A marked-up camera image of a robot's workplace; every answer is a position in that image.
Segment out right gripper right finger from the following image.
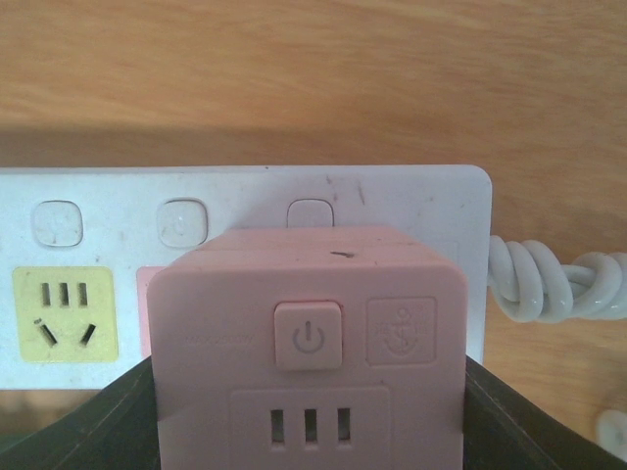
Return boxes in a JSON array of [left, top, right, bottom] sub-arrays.
[[462, 357, 626, 470]]

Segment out long white power strip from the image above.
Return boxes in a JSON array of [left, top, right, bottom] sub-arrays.
[[1, 164, 492, 390]]

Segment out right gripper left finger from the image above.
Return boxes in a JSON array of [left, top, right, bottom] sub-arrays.
[[1, 358, 161, 469]]

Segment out white power strip cable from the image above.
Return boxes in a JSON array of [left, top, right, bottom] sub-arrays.
[[488, 234, 627, 325]]

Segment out pink cube socket adapter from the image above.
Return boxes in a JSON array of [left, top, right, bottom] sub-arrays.
[[147, 227, 467, 469]]

